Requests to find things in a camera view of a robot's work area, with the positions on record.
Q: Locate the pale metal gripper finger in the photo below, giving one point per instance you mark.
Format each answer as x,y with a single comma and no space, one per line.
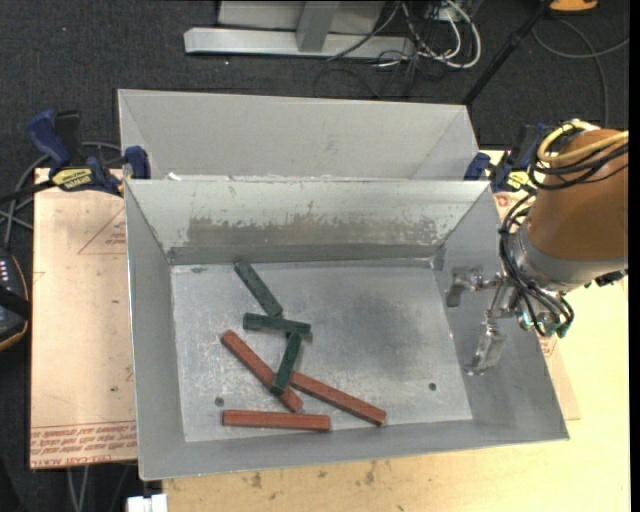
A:
487,347
462,281

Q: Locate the grey metal bin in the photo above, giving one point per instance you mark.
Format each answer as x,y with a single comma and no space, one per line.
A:
350,300

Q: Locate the red-brown flat block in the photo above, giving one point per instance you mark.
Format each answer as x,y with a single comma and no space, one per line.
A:
340,398
250,360
276,420

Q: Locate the dark green flat block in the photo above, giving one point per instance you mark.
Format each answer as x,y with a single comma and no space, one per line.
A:
272,324
258,288
288,362

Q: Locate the brown cardboard board, red print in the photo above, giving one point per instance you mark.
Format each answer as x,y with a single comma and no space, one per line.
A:
80,310

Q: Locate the black cylinder on white bracket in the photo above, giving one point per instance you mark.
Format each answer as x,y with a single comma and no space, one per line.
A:
611,278

